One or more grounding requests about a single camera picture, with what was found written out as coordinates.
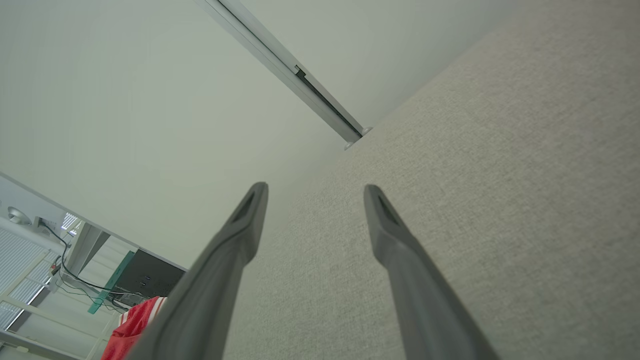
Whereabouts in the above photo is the red jersey with black lettering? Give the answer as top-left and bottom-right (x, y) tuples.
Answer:
(100, 296), (168, 360)

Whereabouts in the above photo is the round silver fitting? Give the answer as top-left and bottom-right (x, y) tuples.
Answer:
(7, 207), (32, 226)

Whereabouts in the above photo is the black computer box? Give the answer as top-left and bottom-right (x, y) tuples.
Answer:
(111, 249), (187, 303)

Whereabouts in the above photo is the black cable bundle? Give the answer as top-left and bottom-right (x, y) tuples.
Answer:
(39, 220), (148, 313)

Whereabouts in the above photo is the aluminium profile post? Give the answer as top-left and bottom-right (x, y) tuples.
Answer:
(195, 0), (373, 151)

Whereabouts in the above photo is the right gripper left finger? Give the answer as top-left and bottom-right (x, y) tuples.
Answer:
(125, 182), (270, 360)

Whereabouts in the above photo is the white metal frame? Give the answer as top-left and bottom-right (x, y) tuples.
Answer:
(0, 216), (121, 360)

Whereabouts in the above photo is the white table leg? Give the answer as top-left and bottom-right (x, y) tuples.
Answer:
(65, 222), (111, 277)

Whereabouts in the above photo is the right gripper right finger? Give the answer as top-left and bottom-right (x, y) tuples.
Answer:
(363, 184), (501, 360)

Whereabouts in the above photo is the green flat bar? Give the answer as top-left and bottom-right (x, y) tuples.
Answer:
(87, 250), (136, 315)

